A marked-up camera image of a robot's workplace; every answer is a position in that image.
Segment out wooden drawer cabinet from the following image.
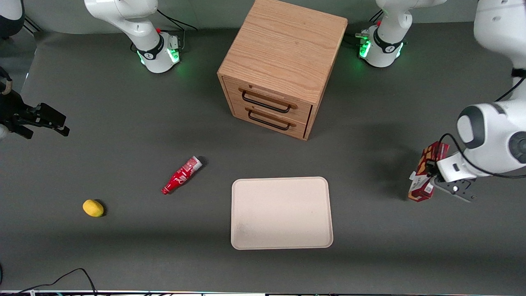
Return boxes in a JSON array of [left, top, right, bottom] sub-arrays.
[[217, 0, 348, 141]]

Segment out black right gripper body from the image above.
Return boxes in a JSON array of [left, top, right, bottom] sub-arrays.
[[0, 88, 42, 139]]

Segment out yellow lemon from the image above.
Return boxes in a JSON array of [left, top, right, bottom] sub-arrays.
[[83, 199, 104, 217]]

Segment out cream plastic tray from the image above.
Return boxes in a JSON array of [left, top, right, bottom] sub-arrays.
[[231, 177, 334, 250]]

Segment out red cola bottle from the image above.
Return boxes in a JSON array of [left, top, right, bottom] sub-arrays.
[[161, 156, 203, 195]]

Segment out black table edge cable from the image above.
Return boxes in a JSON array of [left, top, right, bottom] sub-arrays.
[[0, 268, 97, 296]]

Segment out red tartan cookie box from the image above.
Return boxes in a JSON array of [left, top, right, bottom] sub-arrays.
[[408, 142, 450, 202]]

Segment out black right arm base cable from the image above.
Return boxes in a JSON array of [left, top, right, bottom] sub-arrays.
[[156, 9, 198, 31]]

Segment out wooden drawer with black handle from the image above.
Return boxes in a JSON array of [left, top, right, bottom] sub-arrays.
[[231, 101, 309, 138], [223, 76, 314, 124]]

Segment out black cable with tan wrap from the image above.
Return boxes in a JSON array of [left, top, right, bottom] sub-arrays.
[[0, 68, 13, 96]]

